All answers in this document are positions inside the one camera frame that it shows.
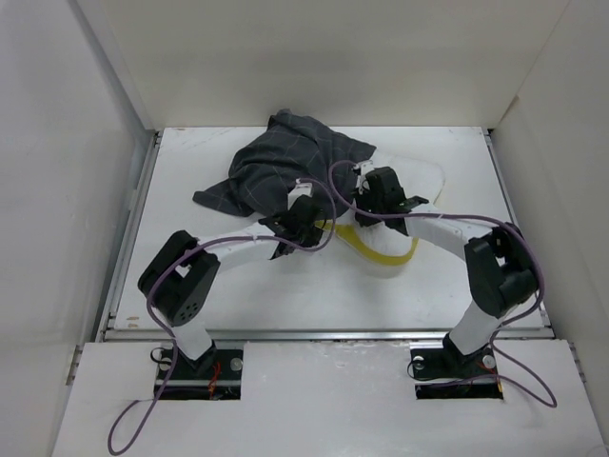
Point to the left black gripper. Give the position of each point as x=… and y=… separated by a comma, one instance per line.
x=311, y=239

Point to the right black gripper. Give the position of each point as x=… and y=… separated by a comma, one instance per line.
x=363, y=221

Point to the cream pillow with yellow edge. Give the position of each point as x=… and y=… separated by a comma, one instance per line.
x=380, y=245

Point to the dark grey checked pillowcase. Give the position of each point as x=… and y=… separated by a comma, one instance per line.
x=263, y=172

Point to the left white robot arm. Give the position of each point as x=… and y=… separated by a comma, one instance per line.
x=178, y=280

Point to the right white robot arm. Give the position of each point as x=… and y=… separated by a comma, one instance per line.
x=500, y=270

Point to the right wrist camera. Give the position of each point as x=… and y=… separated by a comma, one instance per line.
x=361, y=169

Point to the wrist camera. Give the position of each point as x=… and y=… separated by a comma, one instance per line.
x=300, y=189
x=361, y=169

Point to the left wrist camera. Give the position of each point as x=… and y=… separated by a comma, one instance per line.
x=300, y=189

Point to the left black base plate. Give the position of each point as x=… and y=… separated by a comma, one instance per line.
x=226, y=369

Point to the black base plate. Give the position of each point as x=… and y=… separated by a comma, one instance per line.
x=431, y=364
x=226, y=369

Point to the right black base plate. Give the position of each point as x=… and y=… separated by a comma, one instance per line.
x=431, y=364

